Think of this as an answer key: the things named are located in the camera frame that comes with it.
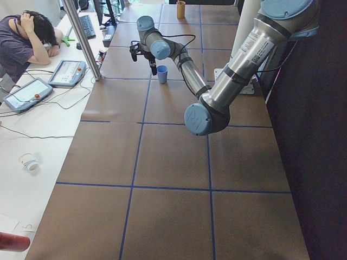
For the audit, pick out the teach pendant tablet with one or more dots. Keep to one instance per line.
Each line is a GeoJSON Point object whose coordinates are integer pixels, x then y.
{"type": "Point", "coordinates": [67, 74]}
{"type": "Point", "coordinates": [27, 96]}

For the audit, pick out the far teach pendant tablet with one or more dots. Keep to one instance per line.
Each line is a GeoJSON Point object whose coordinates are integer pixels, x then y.
{"type": "Point", "coordinates": [67, 74]}

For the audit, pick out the near teach pendant tablet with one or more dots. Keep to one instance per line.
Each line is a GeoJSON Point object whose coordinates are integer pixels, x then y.
{"type": "Point", "coordinates": [27, 96]}

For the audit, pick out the black monitor stand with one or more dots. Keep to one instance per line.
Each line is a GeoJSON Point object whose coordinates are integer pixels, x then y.
{"type": "Point", "coordinates": [98, 6]}

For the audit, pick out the white paper cup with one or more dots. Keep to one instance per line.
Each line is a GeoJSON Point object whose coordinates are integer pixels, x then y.
{"type": "Point", "coordinates": [29, 162]}

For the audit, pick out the tan wooden cup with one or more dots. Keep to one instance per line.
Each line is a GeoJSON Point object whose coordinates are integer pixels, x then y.
{"type": "Point", "coordinates": [180, 8]}

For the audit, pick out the white paper sheet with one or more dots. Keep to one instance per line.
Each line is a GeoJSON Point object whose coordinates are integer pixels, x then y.
{"type": "Point", "coordinates": [8, 224]}

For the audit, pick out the aluminium frame post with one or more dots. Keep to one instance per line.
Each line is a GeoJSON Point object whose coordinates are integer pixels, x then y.
{"type": "Point", "coordinates": [78, 29]}

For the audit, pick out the brown paper table cover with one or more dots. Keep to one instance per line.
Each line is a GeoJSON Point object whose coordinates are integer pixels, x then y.
{"type": "Point", "coordinates": [136, 184]}

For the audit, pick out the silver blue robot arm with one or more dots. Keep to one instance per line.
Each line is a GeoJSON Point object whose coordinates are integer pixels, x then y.
{"type": "Point", "coordinates": [275, 22]}

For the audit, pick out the seated person in grey shirt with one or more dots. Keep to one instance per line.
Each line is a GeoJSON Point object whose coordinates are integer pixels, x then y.
{"type": "Point", "coordinates": [25, 39]}

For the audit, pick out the blue plastic cup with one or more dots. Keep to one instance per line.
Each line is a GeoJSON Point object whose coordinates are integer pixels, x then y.
{"type": "Point", "coordinates": [162, 73]}

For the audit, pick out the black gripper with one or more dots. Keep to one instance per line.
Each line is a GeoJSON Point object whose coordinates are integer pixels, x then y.
{"type": "Point", "coordinates": [149, 57]}

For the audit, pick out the green plastic tool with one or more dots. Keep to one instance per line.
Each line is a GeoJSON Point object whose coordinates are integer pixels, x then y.
{"type": "Point", "coordinates": [66, 40]}

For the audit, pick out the red cylinder object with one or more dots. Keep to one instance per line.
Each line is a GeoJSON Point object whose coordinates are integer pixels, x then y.
{"type": "Point", "coordinates": [13, 243]}

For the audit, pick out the black keyboard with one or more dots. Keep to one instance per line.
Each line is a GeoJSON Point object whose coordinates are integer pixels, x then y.
{"type": "Point", "coordinates": [87, 26]}

